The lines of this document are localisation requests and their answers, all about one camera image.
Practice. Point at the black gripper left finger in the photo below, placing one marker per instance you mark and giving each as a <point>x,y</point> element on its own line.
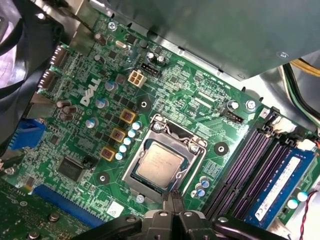
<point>160,225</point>

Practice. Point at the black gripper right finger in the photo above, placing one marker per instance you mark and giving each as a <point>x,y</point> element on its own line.
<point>190,225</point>

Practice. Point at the silver socket cover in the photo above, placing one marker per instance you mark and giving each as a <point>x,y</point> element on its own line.
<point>193,166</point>

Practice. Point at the silver CPU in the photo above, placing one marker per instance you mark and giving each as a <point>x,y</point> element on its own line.
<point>160,165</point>

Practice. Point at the black CPU socket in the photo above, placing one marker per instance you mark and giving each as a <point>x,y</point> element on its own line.
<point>181,130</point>

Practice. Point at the dark purple RAM slot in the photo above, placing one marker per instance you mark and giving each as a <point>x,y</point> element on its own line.
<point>254,167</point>
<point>270,177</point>
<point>239,160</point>

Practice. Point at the yellow square inductor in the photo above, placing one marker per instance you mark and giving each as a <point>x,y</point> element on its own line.
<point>118,135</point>
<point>107,153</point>
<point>127,116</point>

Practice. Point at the blue expansion slot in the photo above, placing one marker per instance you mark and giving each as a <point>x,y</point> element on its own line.
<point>70,206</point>

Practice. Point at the blue RAM stick white label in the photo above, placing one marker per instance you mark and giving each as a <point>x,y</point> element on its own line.
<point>282,185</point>

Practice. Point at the black square controller chip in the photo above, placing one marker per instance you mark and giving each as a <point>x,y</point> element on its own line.
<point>70,168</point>

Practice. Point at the graphics card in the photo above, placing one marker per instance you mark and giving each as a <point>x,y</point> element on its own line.
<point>30,217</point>

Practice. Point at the green motherboard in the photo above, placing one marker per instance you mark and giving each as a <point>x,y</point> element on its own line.
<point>175,82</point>

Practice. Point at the white four-pin power socket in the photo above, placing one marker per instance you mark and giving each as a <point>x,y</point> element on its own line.
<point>137,78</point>

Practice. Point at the blue VGA connector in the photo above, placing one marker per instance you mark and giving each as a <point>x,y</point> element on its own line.
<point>27,135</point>

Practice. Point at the grey power supply unit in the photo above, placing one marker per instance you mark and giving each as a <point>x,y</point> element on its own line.
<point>200,30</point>

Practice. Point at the black case fan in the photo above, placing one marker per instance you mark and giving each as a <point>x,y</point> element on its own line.
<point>25,62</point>

